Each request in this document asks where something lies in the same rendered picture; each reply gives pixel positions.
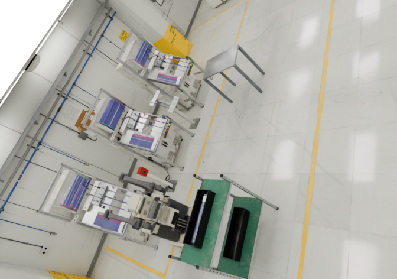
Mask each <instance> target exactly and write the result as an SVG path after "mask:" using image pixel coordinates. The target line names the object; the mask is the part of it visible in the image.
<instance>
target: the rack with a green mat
mask: <svg viewBox="0 0 397 279"><path fill-rule="evenodd" d="M193 177H195V178H197V179H199V180H201V181H202V182H201V186H200V189H206V190H211V191H213V192H215V197H214V201H213V206H212V209H211V213H210V217H209V222H208V225H207V229H206V234H205V237H204V241H203V245H202V248H201V249H200V248H196V247H193V246H189V245H186V244H184V245H183V248H182V251H181V255H180V257H176V256H173V255H169V256H168V258H171V259H175V260H178V261H181V262H184V263H186V264H189V265H192V266H194V267H195V268H196V269H198V270H202V271H206V272H210V273H213V274H217V275H221V276H224V277H229V278H232V279H250V272H251V269H252V263H253V256H254V253H255V247H256V241H257V237H258V231H259V225H260V221H261V215H262V209H263V203H266V204H267V205H269V206H271V207H272V208H274V209H276V210H278V209H279V207H277V206H275V205H273V204H272V203H270V202H268V201H267V200H265V199H263V198H261V197H260V196H258V195H257V194H255V193H253V192H252V191H250V190H248V189H246V188H245V187H243V186H241V185H240V184H238V183H236V182H235V181H233V180H231V179H230V178H228V177H226V176H224V175H223V174H221V175H220V177H221V178H223V179H224V180H222V179H203V178H202V177H200V176H198V175H196V174H193ZM232 185H235V186H236V187H238V188H240V189H242V190H243V191H245V192H247V193H249V194H250V195H252V196H253V197H240V196H235V195H233V194H231V193H230V191H231V188H232ZM229 196H230V197H232V198H233V203H232V207H231V211H230V215H229V220H228V223H227V228H226V233H225V236H224V241H223V245H222V250H221V253H220V258H219V263H218V266H217V268H214V267H212V266H213V261H214V257H215V254H216V249H217V244H218V241H219V237H220V233H221V229H222V224H223V220H224V216H225V213H226V208H227V203H228V200H229ZM234 207H242V208H245V209H247V210H248V211H250V214H249V220H248V225H247V229H246V234H245V240H244V243H243V249H242V254H241V258H240V262H239V261H234V260H232V259H228V258H225V257H223V251H224V247H225V244H226V239H227V234H228V231H229V226H230V221H231V218H232V213H233V208H234Z"/></svg>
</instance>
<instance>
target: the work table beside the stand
mask: <svg viewBox="0 0 397 279"><path fill-rule="evenodd" d="M238 50H240V51H241V52H242V54H243V55H244V56H245V57H246V58H247V59H248V60H249V61H250V62H251V63H252V64H253V65H254V66H255V67H256V68H257V69H258V70H259V71H260V72H261V73H262V74H263V75H265V72H264V71H263V70H262V69H261V68H260V67H259V66H258V65H257V64H256V63H255V61H254V60H253V59H252V58H251V57H250V56H249V55H248V54H247V53H246V51H245V50H244V49H243V48H242V47H241V46H240V45H238V44H237V45H235V46H233V47H231V48H230V49H228V50H226V51H224V52H222V53H220V54H218V55H216V56H214V57H212V58H211V59H209V60H208V61H207V64H206V68H205V71H204V75H203V80H204V81H205V82H206V83H207V84H208V85H210V86H211V87H212V88H213V89H214V90H215V91H217V92H218V93H219V94H220V95H222V96H223V97H224V98H225V99H226V100H227V101H229V102H230V103H233V101H232V100H231V99H229V98H228V97H227V96H226V95H225V94H224V93H223V92H221V91H220V90H219V89H218V88H217V87H215V85H213V84H212V83H211V82H210V81H208V80H207V78H210V77H212V76H214V75H216V74H218V73H220V74H221V75H222V76H223V77H224V78H225V79H227V80H228V81H229V82H230V83H231V84H232V85H233V86H236V84H235V83H234V82H233V81H232V80H231V79H230V78H229V77H227V76H226V75H225V74H224V73H223V71H224V70H227V69H229V68H231V67H234V68H235V69H236V70H237V71H238V72H239V73H240V74H241V75H242V76H243V77H244V78H245V79H246V80H247V81H248V82H249V83H250V84H251V85H252V86H253V87H254V88H255V89H256V90H257V91H259V92H260V93H262V92H263V91H262V90H261V89H260V88H259V87H258V86H257V85H256V84H255V83H254V82H253V81H252V80H251V79H250V78H249V77H248V76H247V75H246V74H245V73H244V72H243V71H242V70H241V69H240V68H239V67H238V66H237V65H236V64H235V63H236V58H237V52H238Z"/></svg>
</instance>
